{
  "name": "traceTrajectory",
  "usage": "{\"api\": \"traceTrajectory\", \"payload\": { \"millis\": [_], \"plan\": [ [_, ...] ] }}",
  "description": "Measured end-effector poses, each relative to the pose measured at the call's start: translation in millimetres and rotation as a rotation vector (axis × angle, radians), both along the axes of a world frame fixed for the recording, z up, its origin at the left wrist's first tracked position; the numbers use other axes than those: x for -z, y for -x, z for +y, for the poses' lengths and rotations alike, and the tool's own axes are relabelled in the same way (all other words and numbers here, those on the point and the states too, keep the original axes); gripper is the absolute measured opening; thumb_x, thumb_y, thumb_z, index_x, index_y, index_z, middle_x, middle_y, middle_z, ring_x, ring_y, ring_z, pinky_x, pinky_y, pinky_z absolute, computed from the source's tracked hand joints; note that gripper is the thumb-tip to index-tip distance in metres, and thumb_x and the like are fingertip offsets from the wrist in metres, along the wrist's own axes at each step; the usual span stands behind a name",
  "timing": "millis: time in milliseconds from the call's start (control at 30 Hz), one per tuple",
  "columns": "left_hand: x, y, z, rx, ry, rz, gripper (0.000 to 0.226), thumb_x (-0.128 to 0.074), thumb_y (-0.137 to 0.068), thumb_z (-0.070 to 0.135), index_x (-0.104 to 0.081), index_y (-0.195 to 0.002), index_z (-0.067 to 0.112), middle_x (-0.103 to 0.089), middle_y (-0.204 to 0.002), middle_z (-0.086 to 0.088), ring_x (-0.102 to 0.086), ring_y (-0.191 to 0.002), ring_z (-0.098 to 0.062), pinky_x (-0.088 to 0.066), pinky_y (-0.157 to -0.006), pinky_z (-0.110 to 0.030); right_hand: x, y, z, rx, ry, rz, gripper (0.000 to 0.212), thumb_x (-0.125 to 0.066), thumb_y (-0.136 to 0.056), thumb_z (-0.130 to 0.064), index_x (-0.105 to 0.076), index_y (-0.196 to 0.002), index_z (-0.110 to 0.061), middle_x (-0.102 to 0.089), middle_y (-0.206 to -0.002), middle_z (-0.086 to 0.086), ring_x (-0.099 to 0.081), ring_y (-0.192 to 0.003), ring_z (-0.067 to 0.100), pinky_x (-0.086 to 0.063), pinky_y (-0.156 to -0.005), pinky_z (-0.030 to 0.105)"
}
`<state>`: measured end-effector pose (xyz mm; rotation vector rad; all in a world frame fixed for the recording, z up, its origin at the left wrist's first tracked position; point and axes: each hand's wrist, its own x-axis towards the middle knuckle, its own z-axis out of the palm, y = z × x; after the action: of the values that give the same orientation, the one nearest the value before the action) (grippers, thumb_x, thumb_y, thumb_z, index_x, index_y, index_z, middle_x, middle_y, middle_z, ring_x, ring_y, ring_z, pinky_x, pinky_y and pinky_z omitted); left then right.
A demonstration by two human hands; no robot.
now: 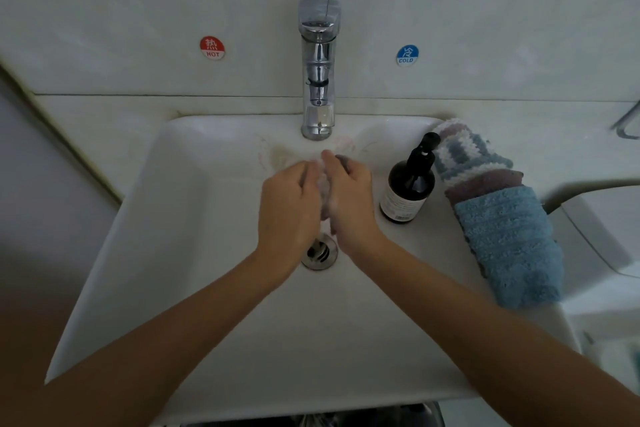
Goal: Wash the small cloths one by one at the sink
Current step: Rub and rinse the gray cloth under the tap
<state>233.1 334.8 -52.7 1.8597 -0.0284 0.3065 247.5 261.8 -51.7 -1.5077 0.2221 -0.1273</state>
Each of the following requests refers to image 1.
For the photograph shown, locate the person's right hand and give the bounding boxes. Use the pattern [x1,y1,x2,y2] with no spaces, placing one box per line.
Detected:
[320,149,393,263]

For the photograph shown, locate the person's left hand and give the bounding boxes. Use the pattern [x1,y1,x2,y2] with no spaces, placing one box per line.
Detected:
[255,159,324,280]

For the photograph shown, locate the grey stained cloth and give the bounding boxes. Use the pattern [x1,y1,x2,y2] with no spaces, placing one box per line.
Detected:
[318,153,356,223]

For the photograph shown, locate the white ceramic sink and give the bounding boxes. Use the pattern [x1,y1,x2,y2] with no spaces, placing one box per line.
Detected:
[45,114,583,423]

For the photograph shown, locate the grey yellow striped cloth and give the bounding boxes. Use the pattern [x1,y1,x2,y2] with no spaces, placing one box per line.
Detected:
[435,126,513,183]

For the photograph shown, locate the pink white striped cloth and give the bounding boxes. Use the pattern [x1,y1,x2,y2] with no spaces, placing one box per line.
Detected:
[438,119,476,137]

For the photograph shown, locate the blue stained cloth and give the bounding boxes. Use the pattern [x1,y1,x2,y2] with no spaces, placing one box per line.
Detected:
[452,186,566,311]

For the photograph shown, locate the person's left forearm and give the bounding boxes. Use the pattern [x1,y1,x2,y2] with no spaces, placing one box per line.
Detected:
[0,254,301,427]

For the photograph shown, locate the person's right forearm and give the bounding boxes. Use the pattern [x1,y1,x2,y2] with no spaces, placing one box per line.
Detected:
[358,236,640,427]

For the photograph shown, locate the metal sink drain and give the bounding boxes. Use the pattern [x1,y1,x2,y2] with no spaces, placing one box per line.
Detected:
[301,234,340,272]

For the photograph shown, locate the black pump soap bottle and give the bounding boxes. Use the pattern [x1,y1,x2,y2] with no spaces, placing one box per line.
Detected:
[379,131,442,226]

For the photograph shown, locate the chrome faucet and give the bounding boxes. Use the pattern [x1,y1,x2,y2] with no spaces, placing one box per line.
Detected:
[297,0,342,141]

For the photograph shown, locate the blue round sticker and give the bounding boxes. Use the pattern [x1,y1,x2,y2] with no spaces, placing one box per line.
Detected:
[395,43,420,67]

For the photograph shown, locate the red round sticker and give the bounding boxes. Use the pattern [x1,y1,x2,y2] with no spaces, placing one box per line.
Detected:
[198,35,227,63]

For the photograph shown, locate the gray patterned trousers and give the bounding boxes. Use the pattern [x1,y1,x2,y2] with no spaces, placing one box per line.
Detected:
[185,400,446,427]

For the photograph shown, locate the white toilet tank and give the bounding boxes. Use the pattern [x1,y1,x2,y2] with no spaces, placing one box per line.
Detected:
[550,184,640,343]

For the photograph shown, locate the white toilet lid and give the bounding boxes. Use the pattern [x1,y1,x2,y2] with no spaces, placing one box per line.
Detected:
[590,336,640,393]

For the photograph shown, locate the metal wall shelf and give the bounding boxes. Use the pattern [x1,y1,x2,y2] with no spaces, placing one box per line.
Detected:
[613,99,640,139]

